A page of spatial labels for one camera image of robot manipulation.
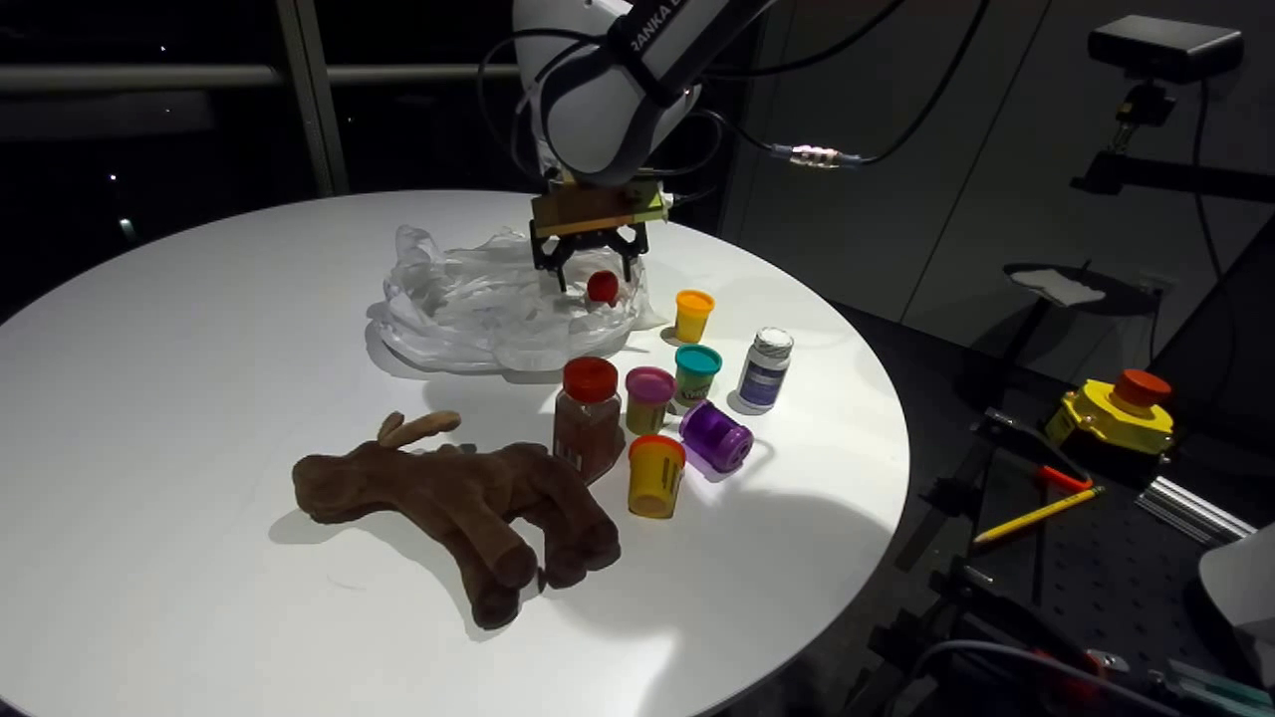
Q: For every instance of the small red tub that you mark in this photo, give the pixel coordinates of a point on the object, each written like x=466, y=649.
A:
x=604, y=287

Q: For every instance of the grey vertical window post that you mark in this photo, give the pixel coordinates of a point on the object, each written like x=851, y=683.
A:
x=311, y=103

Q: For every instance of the yellow wrist camera box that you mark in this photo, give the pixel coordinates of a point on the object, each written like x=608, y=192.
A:
x=600, y=205

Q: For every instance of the grey flat plate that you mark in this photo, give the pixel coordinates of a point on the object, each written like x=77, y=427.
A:
x=1057, y=286

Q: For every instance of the white plastic bag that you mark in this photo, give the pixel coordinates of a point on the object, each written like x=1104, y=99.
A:
x=464, y=313

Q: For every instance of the yellow pencil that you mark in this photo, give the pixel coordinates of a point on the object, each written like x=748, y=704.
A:
x=1037, y=514

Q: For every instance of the tub with teal lid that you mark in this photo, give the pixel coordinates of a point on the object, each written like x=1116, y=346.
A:
x=695, y=375

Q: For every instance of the brown jar with red lid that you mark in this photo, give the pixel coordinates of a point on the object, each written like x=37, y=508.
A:
x=592, y=425

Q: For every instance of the brown plush moose toy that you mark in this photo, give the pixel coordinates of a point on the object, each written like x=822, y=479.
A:
x=452, y=504

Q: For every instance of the yellow tub with orange lid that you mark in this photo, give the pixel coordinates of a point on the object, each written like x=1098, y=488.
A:
x=695, y=315

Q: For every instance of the yellow emergency stop button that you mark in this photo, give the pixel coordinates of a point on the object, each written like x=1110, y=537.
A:
x=1114, y=410

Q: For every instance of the yellow tub with magenta lid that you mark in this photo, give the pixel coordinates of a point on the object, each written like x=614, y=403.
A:
x=651, y=402

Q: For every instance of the grey bottle with white cap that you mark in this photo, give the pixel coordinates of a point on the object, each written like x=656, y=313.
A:
x=768, y=367

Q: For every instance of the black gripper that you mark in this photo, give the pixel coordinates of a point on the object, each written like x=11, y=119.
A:
x=592, y=242

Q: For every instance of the black camera on stand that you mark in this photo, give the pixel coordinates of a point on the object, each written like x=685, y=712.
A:
x=1166, y=46

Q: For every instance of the grey horizontal railing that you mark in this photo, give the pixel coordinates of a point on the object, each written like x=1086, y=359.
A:
x=132, y=78

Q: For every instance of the silver aluminium profile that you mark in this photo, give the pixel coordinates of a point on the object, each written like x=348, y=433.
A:
x=1197, y=504

